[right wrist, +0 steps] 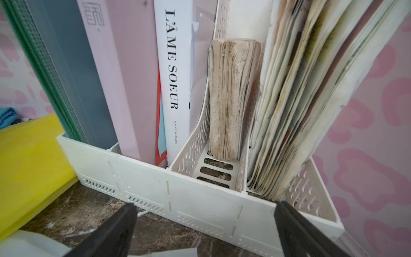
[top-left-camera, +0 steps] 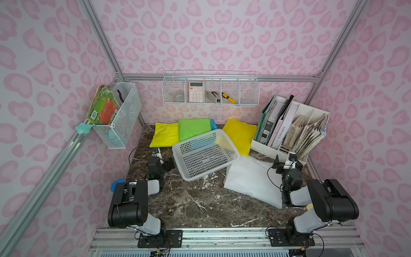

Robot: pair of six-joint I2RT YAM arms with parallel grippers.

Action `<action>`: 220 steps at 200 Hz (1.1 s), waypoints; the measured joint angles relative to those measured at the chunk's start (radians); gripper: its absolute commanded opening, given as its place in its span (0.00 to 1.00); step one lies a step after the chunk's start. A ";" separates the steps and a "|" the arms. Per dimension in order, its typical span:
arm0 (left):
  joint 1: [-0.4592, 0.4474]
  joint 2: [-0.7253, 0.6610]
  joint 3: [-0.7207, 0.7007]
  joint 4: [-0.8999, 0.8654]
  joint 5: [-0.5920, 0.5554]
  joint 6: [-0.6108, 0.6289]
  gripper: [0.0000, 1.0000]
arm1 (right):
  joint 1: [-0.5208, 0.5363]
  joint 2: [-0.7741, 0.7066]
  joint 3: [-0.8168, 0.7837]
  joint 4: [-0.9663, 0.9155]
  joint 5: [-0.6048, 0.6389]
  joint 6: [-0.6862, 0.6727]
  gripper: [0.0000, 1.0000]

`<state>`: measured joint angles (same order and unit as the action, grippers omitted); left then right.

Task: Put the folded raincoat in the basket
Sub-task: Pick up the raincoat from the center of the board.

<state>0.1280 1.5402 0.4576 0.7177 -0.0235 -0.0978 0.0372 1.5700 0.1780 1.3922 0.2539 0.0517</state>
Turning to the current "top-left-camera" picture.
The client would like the white raincoat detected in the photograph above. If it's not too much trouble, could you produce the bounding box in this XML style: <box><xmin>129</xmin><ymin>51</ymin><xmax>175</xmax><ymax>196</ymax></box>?
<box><xmin>224</xmin><ymin>156</ymin><xmax>283</xmax><ymax>209</ymax></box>

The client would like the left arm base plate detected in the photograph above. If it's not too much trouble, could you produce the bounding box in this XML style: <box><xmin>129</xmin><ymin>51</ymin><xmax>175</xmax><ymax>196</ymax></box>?
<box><xmin>137</xmin><ymin>230</ymin><xmax>183</xmax><ymax>248</ymax></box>

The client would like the white desktop file organizer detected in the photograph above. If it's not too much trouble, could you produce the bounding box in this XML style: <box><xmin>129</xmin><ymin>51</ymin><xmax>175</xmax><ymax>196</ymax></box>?
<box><xmin>251</xmin><ymin>95</ymin><xmax>330</xmax><ymax>165</ymax></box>

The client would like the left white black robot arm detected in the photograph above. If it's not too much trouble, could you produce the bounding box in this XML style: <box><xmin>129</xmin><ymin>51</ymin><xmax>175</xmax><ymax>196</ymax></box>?
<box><xmin>108</xmin><ymin>156</ymin><xmax>175</xmax><ymax>239</ymax></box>

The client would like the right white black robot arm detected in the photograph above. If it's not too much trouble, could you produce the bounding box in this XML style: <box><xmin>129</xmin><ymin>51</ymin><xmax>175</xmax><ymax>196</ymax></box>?
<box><xmin>281</xmin><ymin>169</ymin><xmax>359</xmax><ymax>246</ymax></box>

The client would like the yellow sticky note pad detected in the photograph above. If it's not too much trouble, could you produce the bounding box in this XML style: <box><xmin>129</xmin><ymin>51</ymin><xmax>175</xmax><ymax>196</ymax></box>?
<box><xmin>306</xmin><ymin>203</ymin><xmax>313</xmax><ymax>211</ymax></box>

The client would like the grey stapler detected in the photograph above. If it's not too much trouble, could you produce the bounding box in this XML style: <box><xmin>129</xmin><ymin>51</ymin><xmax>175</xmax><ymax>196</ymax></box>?
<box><xmin>206</xmin><ymin>91</ymin><xmax>221</xmax><ymax>103</ymax></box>

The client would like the blue lidded jar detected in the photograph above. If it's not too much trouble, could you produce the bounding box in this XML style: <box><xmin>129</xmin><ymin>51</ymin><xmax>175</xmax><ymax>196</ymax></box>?
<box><xmin>110</xmin><ymin>179</ymin><xmax>127</xmax><ymax>193</ymax></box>

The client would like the pink white calculator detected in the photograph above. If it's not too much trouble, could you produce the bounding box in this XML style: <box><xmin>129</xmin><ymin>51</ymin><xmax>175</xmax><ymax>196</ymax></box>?
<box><xmin>188</xmin><ymin>81</ymin><xmax>204</xmax><ymax>103</ymax></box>

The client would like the mint green wall hook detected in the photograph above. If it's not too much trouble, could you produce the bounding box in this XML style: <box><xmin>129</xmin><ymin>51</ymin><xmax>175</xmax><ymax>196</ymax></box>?
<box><xmin>75</xmin><ymin>123</ymin><xmax>94</xmax><ymax>134</ymax></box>

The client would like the green file folder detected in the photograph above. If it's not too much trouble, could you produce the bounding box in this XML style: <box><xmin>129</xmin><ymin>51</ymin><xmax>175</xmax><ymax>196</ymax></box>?
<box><xmin>254</xmin><ymin>94</ymin><xmax>277</xmax><ymax>142</ymax></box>

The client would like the lime yellow folded raincoat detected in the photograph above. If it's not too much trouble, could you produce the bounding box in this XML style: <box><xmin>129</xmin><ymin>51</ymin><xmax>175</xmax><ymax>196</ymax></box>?
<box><xmin>150</xmin><ymin>123</ymin><xmax>179</xmax><ymax>148</ymax></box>

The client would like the stack of beige papers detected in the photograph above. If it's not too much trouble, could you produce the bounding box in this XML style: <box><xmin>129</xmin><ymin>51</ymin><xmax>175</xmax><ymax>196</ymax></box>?
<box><xmin>281</xmin><ymin>114</ymin><xmax>329</xmax><ymax>161</ymax></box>

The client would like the white wire wall shelf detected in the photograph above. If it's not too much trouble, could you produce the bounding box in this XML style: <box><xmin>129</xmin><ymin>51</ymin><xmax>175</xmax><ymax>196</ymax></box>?
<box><xmin>162</xmin><ymin>70</ymin><xmax>260</xmax><ymax>106</ymax></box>

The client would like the green raincoat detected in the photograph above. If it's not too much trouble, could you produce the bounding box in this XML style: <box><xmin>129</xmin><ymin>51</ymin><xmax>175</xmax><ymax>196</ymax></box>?
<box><xmin>178</xmin><ymin>119</ymin><xmax>211</xmax><ymax>142</ymax></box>

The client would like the white mesh wall basket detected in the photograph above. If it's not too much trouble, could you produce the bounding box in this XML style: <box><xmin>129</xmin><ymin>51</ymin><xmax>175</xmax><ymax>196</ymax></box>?
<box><xmin>93</xmin><ymin>82</ymin><xmax>142</xmax><ymax>149</ymax></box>

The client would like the white perforated plastic basket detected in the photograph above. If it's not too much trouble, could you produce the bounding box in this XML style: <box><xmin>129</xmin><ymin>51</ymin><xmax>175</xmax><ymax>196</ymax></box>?
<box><xmin>172</xmin><ymin>129</ymin><xmax>240</xmax><ymax>182</ymax></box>

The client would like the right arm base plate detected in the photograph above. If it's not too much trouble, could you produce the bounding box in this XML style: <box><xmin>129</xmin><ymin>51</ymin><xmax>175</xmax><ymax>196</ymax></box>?
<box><xmin>265</xmin><ymin>227</ymin><xmax>315</xmax><ymax>247</ymax></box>

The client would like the yellow black utility knife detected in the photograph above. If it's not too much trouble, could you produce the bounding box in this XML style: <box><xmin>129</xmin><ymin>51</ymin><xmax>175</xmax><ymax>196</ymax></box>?
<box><xmin>222</xmin><ymin>92</ymin><xmax>237</xmax><ymax>104</ymax></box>

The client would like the green red booklet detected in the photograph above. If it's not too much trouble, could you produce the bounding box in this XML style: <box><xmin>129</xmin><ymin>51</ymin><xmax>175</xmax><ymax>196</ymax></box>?
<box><xmin>86</xmin><ymin>86</ymin><xmax>120</xmax><ymax>125</ymax></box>

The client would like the blue folded raincoat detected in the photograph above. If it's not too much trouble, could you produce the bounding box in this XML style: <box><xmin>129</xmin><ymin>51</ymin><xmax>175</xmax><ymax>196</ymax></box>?
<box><xmin>210</xmin><ymin>119</ymin><xmax>218</xmax><ymax>131</ymax></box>

